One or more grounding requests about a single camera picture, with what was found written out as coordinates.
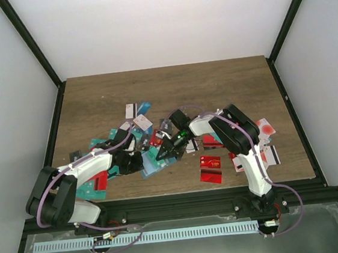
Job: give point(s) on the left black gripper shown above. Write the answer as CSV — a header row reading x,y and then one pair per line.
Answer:
x,y
137,166

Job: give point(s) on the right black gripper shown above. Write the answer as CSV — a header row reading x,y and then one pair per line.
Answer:
x,y
171,150

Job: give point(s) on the blue leather card holder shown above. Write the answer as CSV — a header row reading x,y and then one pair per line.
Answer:
x,y
168,162

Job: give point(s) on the teal VIP card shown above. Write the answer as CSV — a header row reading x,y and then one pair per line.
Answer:
x,y
150,163

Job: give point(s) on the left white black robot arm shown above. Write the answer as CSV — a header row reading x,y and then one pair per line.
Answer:
x,y
53,198

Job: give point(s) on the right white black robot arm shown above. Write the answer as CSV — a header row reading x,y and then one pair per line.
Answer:
x,y
239,135

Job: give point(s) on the red card front left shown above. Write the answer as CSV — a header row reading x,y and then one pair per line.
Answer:
x,y
100,181

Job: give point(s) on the white floral card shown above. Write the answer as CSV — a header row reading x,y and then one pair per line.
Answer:
x,y
142,122

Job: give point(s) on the red gold VIP card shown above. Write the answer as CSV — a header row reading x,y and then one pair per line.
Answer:
x,y
210,162

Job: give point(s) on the blue card top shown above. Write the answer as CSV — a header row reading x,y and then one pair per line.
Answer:
x,y
143,107

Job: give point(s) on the white card with black stripe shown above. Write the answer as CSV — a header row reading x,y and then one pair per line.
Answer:
x,y
131,111

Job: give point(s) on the red striped card front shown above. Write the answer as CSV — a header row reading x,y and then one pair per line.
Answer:
x,y
211,176

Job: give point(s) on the teal card front left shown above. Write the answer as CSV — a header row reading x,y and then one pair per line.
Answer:
x,y
90,194

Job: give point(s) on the black VIP card left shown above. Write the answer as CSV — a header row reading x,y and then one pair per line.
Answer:
x,y
75,155

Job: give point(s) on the white card red circles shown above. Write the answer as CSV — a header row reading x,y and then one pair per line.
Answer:
x,y
264,127

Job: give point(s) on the white striped card right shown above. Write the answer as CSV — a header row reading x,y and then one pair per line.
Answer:
x,y
271,156

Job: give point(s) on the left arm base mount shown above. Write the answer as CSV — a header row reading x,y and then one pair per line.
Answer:
x,y
104,223

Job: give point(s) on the light blue slotted cable duct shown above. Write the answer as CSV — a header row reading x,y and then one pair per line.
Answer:
x,y
149,237

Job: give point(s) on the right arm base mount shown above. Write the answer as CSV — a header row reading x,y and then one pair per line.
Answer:
x,y
246,207

